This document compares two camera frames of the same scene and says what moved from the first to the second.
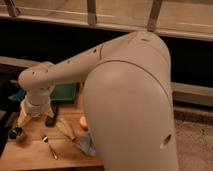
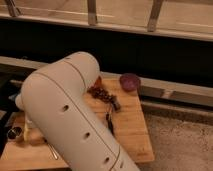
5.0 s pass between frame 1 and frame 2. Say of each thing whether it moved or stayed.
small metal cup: stayed
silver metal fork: stayed
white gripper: moved
